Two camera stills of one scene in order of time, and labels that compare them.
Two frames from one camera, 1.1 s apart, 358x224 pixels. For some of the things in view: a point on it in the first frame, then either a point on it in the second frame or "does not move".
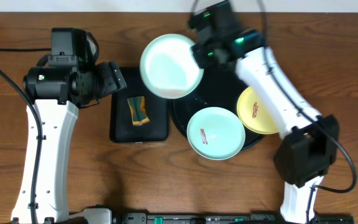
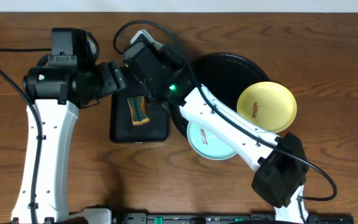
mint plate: x=216 y=133 does not move
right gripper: x=196 y=49 to x=169 y=52
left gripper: x=113 y=78 does not move
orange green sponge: x=138 y=110 does not move
